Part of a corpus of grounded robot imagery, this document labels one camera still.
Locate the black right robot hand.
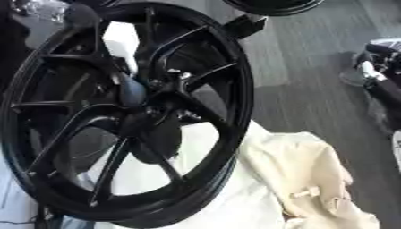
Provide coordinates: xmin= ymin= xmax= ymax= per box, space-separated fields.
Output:
xmin=355 ymin=38 xmax=401 ymax=105

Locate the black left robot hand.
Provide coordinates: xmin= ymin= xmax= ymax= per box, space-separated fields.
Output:
xmin=61 ymin=3 xmax=154 ymax=109

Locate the white pin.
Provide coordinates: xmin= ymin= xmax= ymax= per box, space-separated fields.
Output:
xmin=289 ymin=186 xmax=321 ymax=199

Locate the black spoked wheel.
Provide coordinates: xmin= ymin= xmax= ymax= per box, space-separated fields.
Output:
xmin=0 ymin=1 xmax=257 ymax=229

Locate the black stand bracket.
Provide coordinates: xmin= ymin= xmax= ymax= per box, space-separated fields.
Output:
xmin=222 ymin=13 xmax=269 ymax=40

